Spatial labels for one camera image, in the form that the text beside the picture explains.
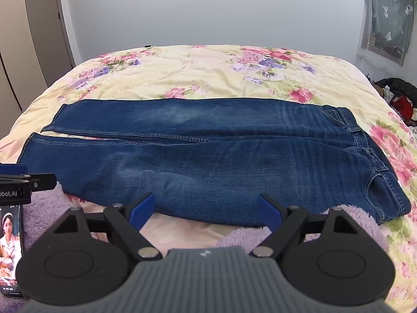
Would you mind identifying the floral yellow bed cover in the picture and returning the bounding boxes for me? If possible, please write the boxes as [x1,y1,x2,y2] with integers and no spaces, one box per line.
[0,45,417,310]

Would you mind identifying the curtained window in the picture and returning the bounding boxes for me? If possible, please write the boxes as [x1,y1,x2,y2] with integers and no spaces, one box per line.
[360,0,417,67]

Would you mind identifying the purple fluffy blanket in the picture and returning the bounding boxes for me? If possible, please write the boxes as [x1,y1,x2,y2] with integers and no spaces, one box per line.
[0,183,390,313]

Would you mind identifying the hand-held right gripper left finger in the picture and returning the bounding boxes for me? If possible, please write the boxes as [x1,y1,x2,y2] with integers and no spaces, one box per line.
[54,192,163,261]

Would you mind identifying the blue denim pants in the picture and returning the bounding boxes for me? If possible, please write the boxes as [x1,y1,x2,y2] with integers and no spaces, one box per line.
[17,98,412,227]

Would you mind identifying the pile of dark clothes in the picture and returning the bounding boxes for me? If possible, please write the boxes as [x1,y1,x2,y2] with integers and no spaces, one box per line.
[373,77,417,128]

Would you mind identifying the smartphone with lit screen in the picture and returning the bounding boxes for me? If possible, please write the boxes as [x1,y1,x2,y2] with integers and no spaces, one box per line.
[0,204,25,298]

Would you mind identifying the grey wardrobe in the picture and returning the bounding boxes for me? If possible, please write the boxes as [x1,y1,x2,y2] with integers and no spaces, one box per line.
[0,0,77,137]

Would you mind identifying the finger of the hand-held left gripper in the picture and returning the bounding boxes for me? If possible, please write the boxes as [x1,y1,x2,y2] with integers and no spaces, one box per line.
[0,164,57,191]

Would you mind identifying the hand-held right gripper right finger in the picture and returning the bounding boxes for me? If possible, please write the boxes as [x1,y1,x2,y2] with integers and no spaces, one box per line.
[249,194,362,261]

